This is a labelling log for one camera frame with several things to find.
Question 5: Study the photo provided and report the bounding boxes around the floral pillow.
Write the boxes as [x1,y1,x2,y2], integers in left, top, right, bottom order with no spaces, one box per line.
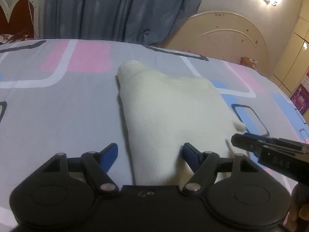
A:
[0,30,34,44]

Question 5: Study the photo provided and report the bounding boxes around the pink wall poster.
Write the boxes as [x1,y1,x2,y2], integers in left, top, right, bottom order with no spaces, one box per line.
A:
[290,69,309,115]

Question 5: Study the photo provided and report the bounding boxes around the cream arched headboard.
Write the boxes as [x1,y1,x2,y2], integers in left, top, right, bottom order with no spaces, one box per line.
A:
[160,10,269,71]

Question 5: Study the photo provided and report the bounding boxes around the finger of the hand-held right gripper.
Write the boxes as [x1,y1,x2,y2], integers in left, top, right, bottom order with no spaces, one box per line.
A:
[231,132,282,159]

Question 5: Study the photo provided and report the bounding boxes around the orange patterned box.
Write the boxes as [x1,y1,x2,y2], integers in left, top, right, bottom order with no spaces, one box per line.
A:
[241,56,257,68]

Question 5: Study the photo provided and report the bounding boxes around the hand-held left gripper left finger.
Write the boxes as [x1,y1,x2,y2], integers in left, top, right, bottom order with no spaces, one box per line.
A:
[42,143,119,194]

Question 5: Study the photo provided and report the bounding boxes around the person's right hand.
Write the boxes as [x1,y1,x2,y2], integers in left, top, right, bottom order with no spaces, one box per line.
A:
[288,182,309,232]

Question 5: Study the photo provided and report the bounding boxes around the beige wardrobe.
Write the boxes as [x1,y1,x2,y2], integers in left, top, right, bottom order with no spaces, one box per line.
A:
[270,3,309,97]

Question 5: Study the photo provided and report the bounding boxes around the red white scalloped headboard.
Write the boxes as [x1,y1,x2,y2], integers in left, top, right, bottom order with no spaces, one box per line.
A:
[0,0,39,40]

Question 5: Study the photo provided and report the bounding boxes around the white hanging cord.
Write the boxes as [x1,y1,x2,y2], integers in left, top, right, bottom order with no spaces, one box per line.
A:
[26,0,35,33]

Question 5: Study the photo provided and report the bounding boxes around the grey blue curtain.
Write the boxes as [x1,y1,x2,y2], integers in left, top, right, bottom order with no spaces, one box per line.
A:
[42,0,215,46]

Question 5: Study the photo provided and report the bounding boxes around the cream knit small garment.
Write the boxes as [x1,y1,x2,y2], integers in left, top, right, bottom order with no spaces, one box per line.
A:
[116,60,250,186]

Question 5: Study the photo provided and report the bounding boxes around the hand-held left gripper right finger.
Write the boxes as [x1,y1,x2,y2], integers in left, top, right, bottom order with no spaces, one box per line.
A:
[181,142,257,194]

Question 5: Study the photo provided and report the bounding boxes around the patterned grey pink blue bedsheet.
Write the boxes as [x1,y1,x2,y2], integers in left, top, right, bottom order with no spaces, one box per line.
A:
[0,39,309,228]

